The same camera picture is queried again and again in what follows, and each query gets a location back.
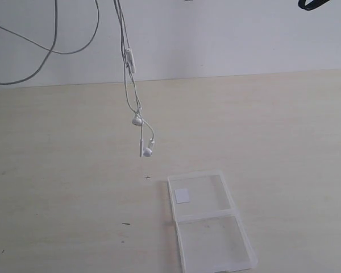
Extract white wired earphones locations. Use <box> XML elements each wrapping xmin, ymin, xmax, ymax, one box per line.
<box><xmin>0</xmin><ymin>1</ymin><xmax>155</xmax><ymax>158</ymax></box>

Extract clear plastic storage case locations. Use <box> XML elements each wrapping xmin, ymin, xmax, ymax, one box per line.
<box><xmin>168</xmin><ymin>170</ymin><xmax>257</xmax><ymax>272</ymax></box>

